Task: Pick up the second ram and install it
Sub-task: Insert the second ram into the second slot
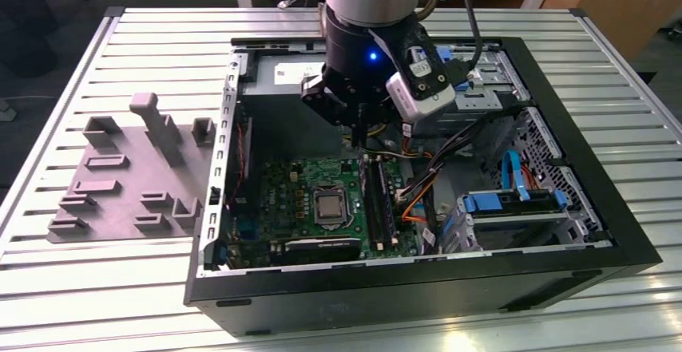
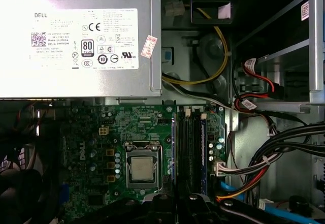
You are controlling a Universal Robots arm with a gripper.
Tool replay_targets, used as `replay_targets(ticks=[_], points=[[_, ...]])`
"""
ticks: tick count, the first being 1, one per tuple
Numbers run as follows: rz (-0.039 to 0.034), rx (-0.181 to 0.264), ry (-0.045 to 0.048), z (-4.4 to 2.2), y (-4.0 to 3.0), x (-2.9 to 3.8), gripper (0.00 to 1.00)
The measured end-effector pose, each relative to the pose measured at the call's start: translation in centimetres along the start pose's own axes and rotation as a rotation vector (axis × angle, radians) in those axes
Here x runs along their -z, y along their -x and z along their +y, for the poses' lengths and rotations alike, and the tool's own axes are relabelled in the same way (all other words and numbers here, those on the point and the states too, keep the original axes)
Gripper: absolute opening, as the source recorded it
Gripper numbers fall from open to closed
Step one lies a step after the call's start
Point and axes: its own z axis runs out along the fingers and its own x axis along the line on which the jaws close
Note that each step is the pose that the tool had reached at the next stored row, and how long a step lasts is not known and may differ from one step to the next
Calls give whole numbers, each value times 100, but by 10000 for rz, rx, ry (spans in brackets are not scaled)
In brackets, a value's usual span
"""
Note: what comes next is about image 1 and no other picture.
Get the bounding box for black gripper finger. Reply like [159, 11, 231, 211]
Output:
[359, 102, 399, 150]
[299, 75, 361, 148]

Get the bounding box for dark RAM stick in slot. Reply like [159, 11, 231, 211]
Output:
[375, 159, 399, 246]

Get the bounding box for grey power supply unit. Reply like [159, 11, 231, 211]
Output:
[236, 53, 348, 162]

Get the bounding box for CPU socket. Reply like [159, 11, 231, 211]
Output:
[309, 185, 351, 228]

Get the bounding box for blue plastic drive latch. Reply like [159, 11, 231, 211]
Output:
[434, 45, 471, 92]

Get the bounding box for green motherboard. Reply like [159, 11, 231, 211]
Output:
[223, 155, 426, 268]

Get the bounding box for silver CPU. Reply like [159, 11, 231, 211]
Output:
[316, 196, 345, 220]

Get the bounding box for metal drive cage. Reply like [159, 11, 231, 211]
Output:
[408, 44, 532, 138]

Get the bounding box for hard disk in blue carrier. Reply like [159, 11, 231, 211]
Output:
[458, 189, 570, 222]

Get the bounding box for black graphics card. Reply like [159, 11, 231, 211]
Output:
[267, 235, 361, 266]

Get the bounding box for grey plastic parts rack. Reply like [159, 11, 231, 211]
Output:
[45, 91, 215, 244]

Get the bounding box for black open PC case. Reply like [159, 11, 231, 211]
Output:
[183, 35, 663, 336]

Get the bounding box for wooden cabinet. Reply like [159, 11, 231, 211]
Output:
[540, 0, 682, 64]

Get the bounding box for yellow power wires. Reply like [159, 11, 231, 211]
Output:
[343, 124, 388, 145]

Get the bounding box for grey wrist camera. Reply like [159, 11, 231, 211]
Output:
[384, 46, 458, 122]

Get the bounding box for black cable bundle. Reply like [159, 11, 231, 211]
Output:
[419, 106, 528, 180]

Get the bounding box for orange data wire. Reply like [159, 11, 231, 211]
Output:
[399, 196, 428, 224]

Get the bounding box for black camera cable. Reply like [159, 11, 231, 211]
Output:
[450, 0, 486, 85]

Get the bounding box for blue flat data wire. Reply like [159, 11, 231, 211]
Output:
[500, 149, 532, 202]

